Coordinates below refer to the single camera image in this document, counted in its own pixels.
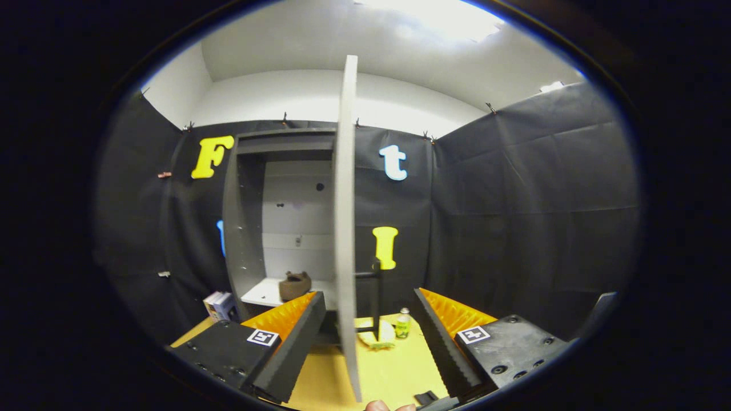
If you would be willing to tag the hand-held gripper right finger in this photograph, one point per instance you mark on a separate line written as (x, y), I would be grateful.
(442, 354)

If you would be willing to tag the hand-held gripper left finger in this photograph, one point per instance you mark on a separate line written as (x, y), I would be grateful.
(297, 354)

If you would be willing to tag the brown fuzzy shoe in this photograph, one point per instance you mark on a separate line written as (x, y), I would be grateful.
(294, 285)

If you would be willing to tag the beige shoe cabinet door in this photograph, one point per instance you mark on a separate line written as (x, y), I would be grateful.
(345, 228)

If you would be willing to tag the grey shoe cabinet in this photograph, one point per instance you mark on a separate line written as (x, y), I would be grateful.
(245, 228)

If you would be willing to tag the small black object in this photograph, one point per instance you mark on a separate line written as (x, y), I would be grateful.
(425, 397)

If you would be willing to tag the green drink bottle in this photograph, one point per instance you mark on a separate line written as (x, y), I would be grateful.
(403, 326)

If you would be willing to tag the blue cover book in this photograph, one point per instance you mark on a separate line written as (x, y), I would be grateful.
(228, 309)

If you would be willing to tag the white paperback book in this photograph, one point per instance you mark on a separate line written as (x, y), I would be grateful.
(212, 305)

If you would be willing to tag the black backdrop cloth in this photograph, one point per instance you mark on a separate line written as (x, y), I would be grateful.
(542, 200)

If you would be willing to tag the small ceiling light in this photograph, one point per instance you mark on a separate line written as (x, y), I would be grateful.
(552, 87)

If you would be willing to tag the long ceiling light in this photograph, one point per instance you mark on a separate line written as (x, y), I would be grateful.
(445, 14)

